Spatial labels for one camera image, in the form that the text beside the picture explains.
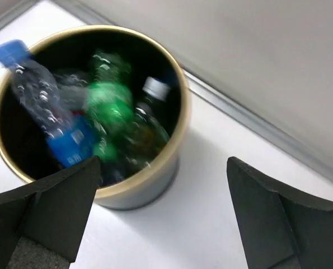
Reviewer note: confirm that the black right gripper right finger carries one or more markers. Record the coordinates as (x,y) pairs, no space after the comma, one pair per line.
(280,226)

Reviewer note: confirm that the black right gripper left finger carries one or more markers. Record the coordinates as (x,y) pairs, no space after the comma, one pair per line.
(42,223)

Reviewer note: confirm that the clear bottle blue label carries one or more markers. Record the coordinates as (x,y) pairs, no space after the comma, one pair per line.
(68,136)

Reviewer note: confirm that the green bottle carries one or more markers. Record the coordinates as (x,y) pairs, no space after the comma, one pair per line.
(109,101)

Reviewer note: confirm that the clear bottle white cap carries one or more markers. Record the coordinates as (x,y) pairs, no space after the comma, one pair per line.
(146,134)

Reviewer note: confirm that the black bin with gold rim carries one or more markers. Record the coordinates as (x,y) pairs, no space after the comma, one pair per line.
(67,55)

